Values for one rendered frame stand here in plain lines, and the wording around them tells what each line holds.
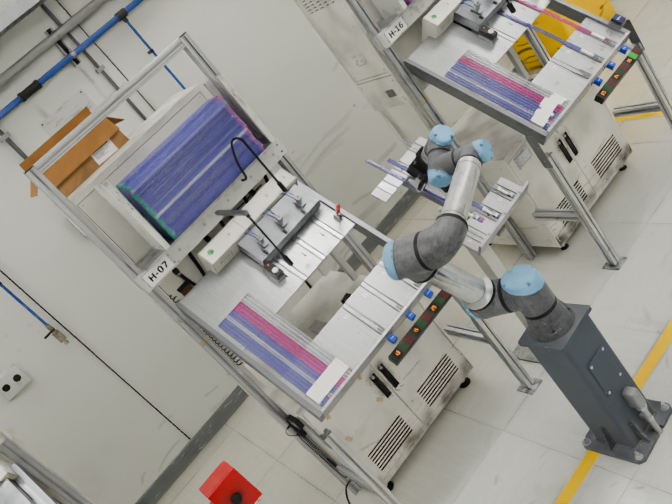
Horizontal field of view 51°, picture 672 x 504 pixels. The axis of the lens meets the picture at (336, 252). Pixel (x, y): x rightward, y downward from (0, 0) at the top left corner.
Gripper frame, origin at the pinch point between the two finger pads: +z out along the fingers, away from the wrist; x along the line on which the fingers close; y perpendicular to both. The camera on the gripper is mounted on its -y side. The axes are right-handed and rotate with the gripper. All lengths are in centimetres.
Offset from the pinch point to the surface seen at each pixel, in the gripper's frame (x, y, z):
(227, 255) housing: 56, 45, 30
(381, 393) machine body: 51, -33, 64
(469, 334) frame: 13, -47, 49
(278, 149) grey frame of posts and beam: 11, 57, 21
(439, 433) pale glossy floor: 44, -64, 83
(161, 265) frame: 76, 59, 25
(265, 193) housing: 27, 50, 26
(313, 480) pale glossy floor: 86, -33, 130
